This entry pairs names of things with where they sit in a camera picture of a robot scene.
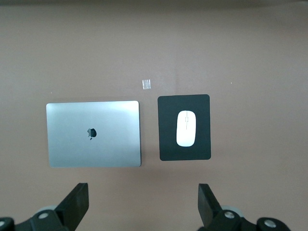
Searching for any silver closed laptop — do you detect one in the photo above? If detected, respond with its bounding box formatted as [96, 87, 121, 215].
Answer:
[46, 100, 142, 168]

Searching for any white computer mouse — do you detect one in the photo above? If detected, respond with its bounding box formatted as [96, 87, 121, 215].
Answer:
[176, 110, 197, 148]

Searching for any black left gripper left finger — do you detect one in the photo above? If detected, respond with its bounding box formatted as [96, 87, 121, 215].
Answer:
[14, 182, 90, 231]

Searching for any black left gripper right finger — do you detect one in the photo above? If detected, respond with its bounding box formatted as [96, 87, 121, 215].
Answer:
[198, 183, 259, 231]

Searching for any black mouse pad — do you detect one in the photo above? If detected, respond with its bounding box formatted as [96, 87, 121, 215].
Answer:
[157, 94, 212, 162]

